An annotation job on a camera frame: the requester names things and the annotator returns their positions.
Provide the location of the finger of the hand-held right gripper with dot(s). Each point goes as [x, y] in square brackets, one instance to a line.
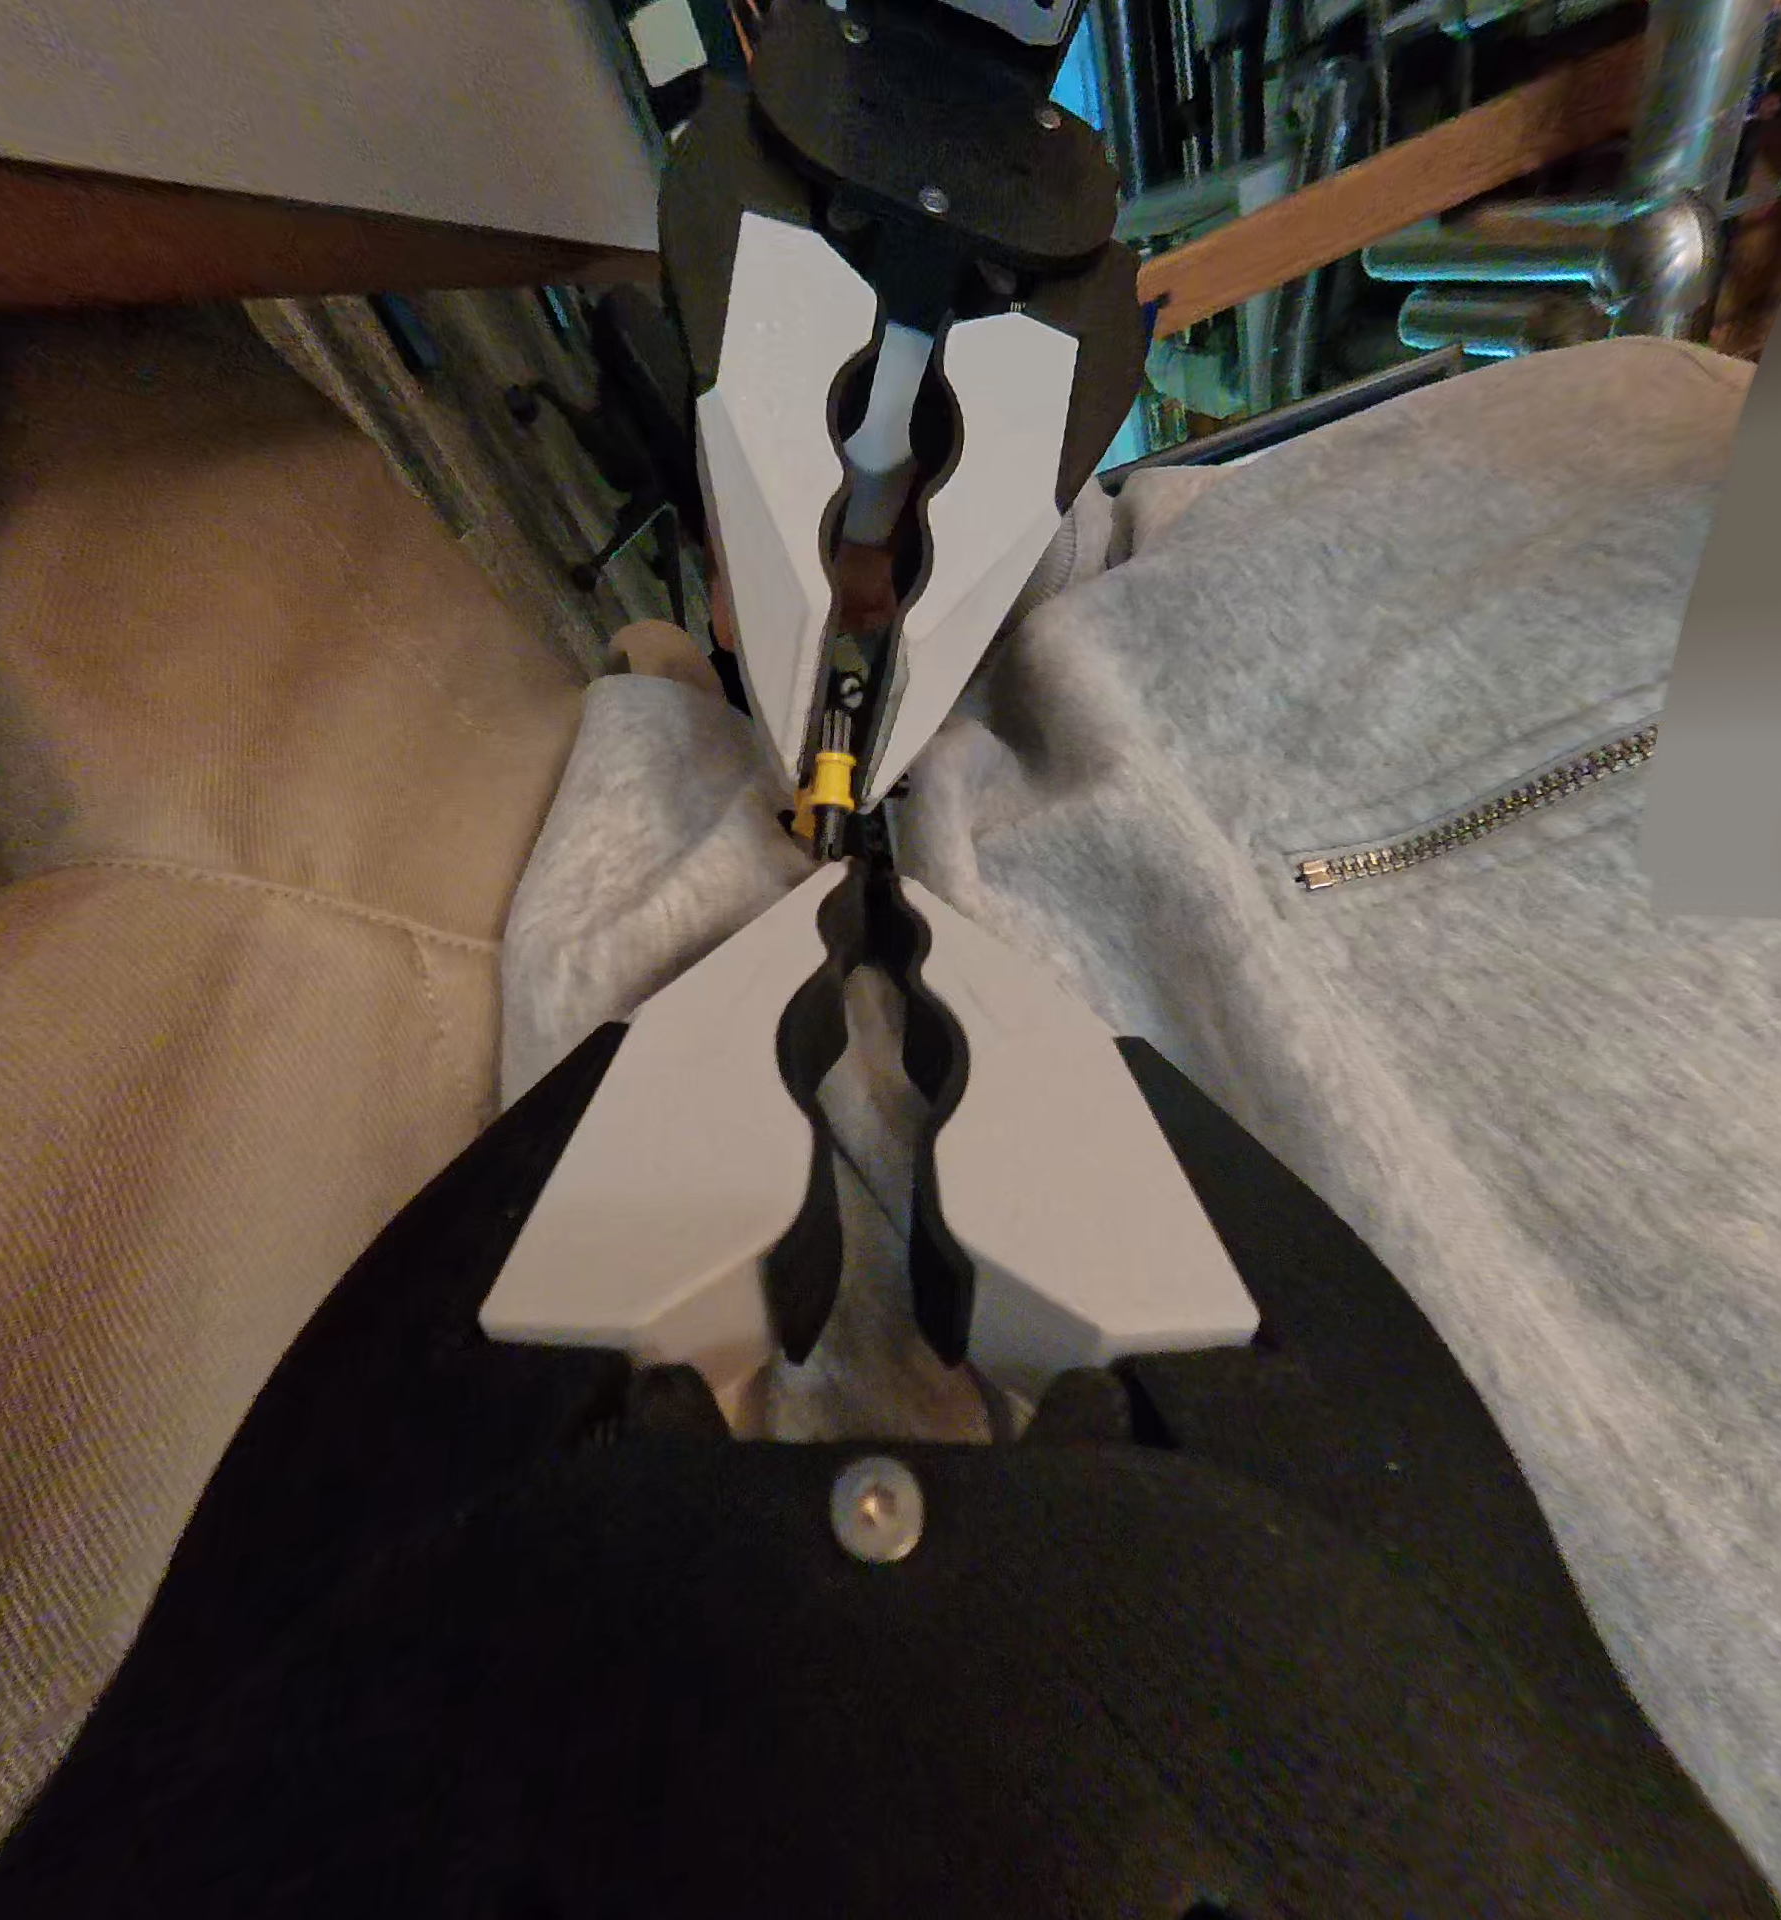
[764, 494]
[988, 510]

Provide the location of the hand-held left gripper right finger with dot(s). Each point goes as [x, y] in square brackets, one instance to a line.
[1086, 1186]

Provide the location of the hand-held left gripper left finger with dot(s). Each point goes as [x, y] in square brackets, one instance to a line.
[666, 1186]

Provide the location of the yellow lego beam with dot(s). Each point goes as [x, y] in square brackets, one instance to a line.
[830, 781]

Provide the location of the grey zip hoodie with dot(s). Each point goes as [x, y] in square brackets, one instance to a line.
[1430, 975]

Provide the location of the metal pipe rack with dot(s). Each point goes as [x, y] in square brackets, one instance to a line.
[1430, 164]

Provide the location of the tan pants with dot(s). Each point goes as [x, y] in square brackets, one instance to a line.
[199, 902]

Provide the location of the silver metal pipe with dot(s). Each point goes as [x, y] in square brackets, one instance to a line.
[1700, 135]

